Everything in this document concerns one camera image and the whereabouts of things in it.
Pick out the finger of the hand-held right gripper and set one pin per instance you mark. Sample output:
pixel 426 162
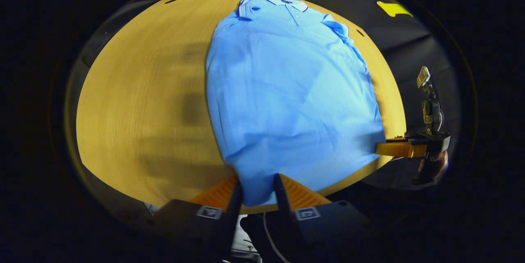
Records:
pixel 400 149

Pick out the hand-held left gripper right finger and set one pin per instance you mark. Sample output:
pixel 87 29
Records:
pixel 283 213

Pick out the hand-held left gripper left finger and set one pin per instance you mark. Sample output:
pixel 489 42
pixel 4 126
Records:
pixel 234 213

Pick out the light blue T-shirt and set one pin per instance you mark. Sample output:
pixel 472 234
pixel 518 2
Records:
pixel 287 99

